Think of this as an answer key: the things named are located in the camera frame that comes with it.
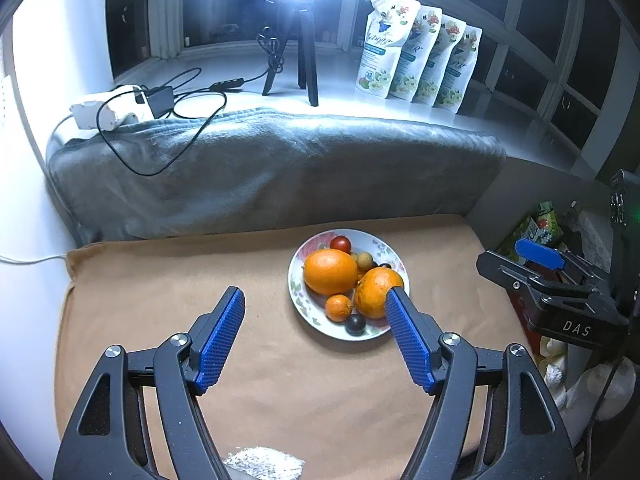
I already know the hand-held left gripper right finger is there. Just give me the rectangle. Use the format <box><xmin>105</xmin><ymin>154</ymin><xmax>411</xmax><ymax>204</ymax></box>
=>
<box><xmin>384</xmin><ymin>286</ymin><xmax>583</xmax><ymax>480</ymax></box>

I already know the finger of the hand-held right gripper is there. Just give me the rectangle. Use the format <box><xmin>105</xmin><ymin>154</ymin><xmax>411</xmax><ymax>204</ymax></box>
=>
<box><xmin>515</xmin><ymin>238</ymin><xmax>610</xmax><ymax>291</ymax></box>
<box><xmin>476</xmin><ymin>250</ymin><xmax>601</xmax><ymax>293</ymax></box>

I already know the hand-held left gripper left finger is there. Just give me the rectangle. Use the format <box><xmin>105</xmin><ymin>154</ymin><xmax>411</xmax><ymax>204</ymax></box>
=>
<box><xmin>52</xmin><ymin>286</ymin><xmax>247</xmax><ymax>480</ymax></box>

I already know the large round orange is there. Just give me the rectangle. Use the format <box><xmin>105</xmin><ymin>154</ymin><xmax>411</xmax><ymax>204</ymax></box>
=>
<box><xmin>354</xmin><ymin>267</ymin><xmax>405</xmax><ymax>320</ymax></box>

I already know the small tangerine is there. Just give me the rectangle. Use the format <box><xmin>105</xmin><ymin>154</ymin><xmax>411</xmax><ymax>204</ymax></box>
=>
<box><xmin>325</xmin><ymin>294</ymin><xmax>354</xmax><ymax>322</ymax></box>

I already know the white floral plate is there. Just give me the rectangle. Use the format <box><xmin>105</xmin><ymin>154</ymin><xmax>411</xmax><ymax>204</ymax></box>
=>
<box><xmin>288</xmin><ymin>229</ymin><xmax>411</xmax><ymax>342</ymax></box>

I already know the large oval orange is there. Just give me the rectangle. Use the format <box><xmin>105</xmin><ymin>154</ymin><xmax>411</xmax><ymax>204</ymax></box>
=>
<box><xmin>303</xmin><ymin>249</ymin><xmax>359</xmax><ymax>296</ymax></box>

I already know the person's right hand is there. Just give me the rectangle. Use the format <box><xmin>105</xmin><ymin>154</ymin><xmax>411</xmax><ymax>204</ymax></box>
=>
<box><xmin>542</xmin><ymin>337</ymin><xmax>638</xmax><ymax>423</ymax></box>

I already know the person's left hand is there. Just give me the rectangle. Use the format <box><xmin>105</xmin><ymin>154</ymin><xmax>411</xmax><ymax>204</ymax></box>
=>
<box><xmin>222</xmin><ymin>445</ymin><xmax>306</xmax><ymax>480</ymax></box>

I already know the green snack packet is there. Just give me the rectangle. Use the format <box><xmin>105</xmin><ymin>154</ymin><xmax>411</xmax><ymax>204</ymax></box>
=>
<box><xmin>510</xmin><ymin>201</ymin><xmax>563</xmax><ymax>261</ymax></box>

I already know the tan blanket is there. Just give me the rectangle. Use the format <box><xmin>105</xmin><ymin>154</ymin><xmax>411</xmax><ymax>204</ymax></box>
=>
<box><xmin>55</xmin><ymin>212</ymin><xmax>543</xmax><ymax>480</ymax></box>

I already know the grey blanket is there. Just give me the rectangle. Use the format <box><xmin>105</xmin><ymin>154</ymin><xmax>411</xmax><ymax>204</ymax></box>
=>
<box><xmin>45</xmin><ymin>107</ymin><xmax>508</xmax><ymax>248</ymax></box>

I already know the white spouted pouch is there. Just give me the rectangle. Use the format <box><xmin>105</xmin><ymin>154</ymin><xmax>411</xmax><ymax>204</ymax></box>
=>
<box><xmin>415</xmin><ymin>14</ymin><xmax>468</xmax><ymax>107</ymax></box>
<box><xmin>434</xmin><ymin>25</ymin><xmax>483</xmax><ymax>115</ymax></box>
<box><xmin>356</xmin><ymin>0</ymin><xmax>421</xmax><ymax>95</ymax></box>
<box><xmin>390</xmin><ymin>5</ymin><xmax>443</xmax><ymax>101</ymax></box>

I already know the black power adapter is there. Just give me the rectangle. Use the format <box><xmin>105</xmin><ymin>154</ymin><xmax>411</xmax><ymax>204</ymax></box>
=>
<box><xmin>145</xmin><ymin>86</ymin><xmax>176</xmax><ymax>113</ymax></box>

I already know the white power strip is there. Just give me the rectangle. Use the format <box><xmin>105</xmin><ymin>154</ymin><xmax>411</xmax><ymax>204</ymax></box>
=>
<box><xmin>70</xmin><ymin>85</ymin><xmax>158</xmax><ymax>130</ymax></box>

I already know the black tripod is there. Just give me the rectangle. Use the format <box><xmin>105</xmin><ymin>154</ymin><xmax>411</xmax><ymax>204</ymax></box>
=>
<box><xmin>261</xmin><ymin>0</ymin><xmax>321</xmax><ymax>107</ymax></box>

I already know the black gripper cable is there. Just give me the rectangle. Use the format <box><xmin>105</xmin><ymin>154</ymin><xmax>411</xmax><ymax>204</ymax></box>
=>
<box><xmin>585</xmin><ymin>355</ymin><xmax>626</xmax><ymax>461</ymax></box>

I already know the thin white cable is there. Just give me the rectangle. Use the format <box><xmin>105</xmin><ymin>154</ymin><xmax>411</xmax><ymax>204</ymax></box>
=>
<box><xmin>0</xmin><ymin>254</ymin><xmax>68</xmax><ymax>265</ymax></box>

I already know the black cable with inline controller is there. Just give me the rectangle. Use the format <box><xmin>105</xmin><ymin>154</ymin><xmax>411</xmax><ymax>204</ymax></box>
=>
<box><xmin>97</xmin><ymin>30</ymin><xmax>286</xmax><ymax>177</ymax></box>

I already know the white power strip cord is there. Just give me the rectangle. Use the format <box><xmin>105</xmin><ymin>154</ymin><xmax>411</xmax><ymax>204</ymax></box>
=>
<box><xmin>49</xmin><ymin>112</ymin><xmax>76</xmax><ymax>146</ymax></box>

